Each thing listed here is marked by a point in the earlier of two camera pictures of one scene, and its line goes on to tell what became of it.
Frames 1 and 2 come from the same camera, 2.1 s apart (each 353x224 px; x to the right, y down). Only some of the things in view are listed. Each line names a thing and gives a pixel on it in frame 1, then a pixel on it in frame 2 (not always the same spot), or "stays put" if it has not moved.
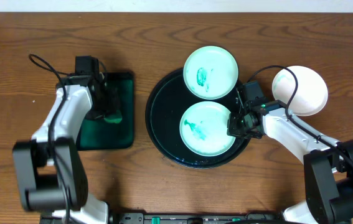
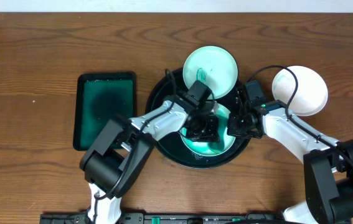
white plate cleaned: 311,95 stays put
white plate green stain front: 204,129 stays put
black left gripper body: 108,104 -> 204,131
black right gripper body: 240,126 stays put
